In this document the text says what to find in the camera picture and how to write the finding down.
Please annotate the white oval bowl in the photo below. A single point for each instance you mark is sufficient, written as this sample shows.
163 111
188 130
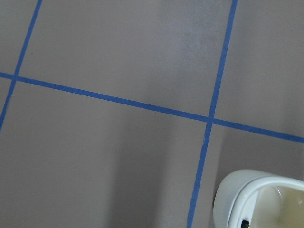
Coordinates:
256 199

